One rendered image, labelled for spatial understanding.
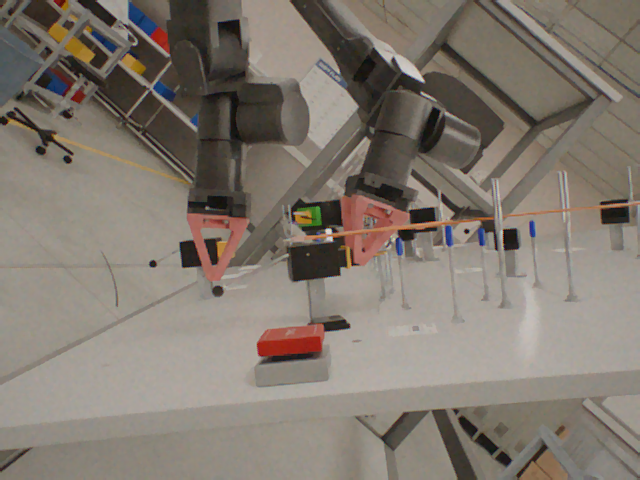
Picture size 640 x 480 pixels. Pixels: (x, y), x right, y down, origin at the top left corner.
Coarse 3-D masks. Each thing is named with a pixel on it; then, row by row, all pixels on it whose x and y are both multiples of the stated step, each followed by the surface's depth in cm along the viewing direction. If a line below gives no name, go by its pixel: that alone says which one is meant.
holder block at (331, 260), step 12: (288, 252) 72; (300, 252) 71; (312, 252) 71; (324, 252) 71; (336, 252) 72; (288, 264) 73; (300, 264) 71; (312, 264) 71; (324, 264) 71; (336, 264) 72; (288, 276) 75; (300, 276) 71; (312, 276) 71; (324, 276) 71; (336, 276) 72
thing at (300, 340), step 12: (264, 336) 49; (276, 336) 49; (288, 336) 48; (300, 336) 48; (312, 336) 48; (324, 336) 52; (264, 348) 48; (276, 348) 48; (288, 348) 48; (300, 348) 48; (312, 348) 48; (276, 360) 49
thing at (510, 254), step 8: (504, 232) 90; (512, 232) 90; (520, 232) 93; (496, 240) 91; (504, 240) 92; (512, 240) 92; (520, 240) 92; (496, 248) 91; (504, 248) 90; (512, 248) 90; (504, 256) 93; (512, 256) 93; (512, 264) 93; (512, 272) 93
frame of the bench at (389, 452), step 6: (360, 420) 161; (366, 426) 160; (372, 432) 160; (378, 432) 163; (384, 444) 158; (390, 450) 158; (390, 456) 153; (390, 462) 149; (396, 462) 153; (390, 468) 146; (396, 468) 149; (390, 474) 142; (396, 474) 145
